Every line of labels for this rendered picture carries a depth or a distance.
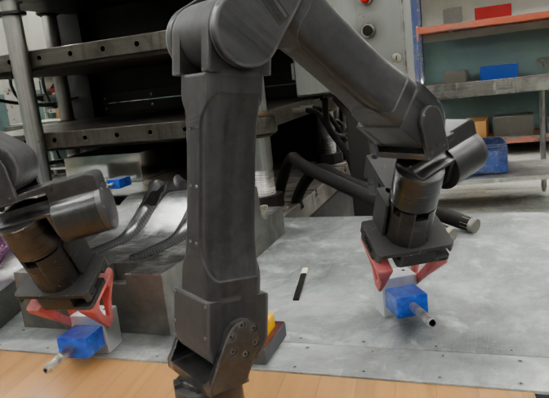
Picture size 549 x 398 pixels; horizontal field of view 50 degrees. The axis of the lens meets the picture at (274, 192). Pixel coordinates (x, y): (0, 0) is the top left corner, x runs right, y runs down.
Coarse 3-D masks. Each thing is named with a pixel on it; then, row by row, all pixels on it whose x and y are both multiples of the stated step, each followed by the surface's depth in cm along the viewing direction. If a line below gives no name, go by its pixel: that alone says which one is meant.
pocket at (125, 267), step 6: (114, 264) 87; (120, 264) 87; (126, 264) 87; (132, 264) 86; (138, 264) 86; (114, 270) 88; (120, 270) 87; (126, 270) 87; (114, 276) 88; (120, 276) 88; (114, 282) 83; (120, 282) 83
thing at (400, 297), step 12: (396, 276) 79; (408, 276) 79; (384, 288) 78; (396, 288) 78; (408, 288) 78; (420, 288) 77; (384, 300) 79; (396, 300) 75; (408, 300) 75; (420, 300) 75; (384, 312) 79; (396, 312) 75; (408, 312) 75; (420, 312) 72; (432, 324) 70
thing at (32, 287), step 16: (48, 256) 67; (64, 256) 69; (96, 256) 74; (32, 272) 68; (48, 272) 68; (64, 272) 70; (96, 272) 72; (32, 288) 72; (48, 288) 70; (64, 288) 70; (80, 288) 70
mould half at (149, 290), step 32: (256, 192) 112; (160, 224) 106; (256, 224) 112; (128, 256) 90; (160, 256) 88; (128, 288) 82; (160, 288) 80; (32, 320) 90; (128, 320) 83; (160, 320) 81
